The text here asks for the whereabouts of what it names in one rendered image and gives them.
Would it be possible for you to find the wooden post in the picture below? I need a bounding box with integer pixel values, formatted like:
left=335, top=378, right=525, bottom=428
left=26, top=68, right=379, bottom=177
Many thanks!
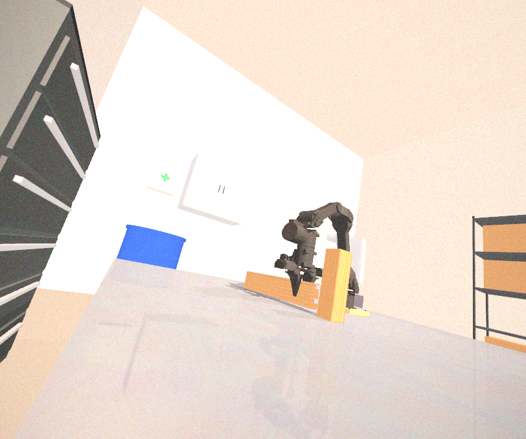
left=316, top=249, right=352, bottom=323

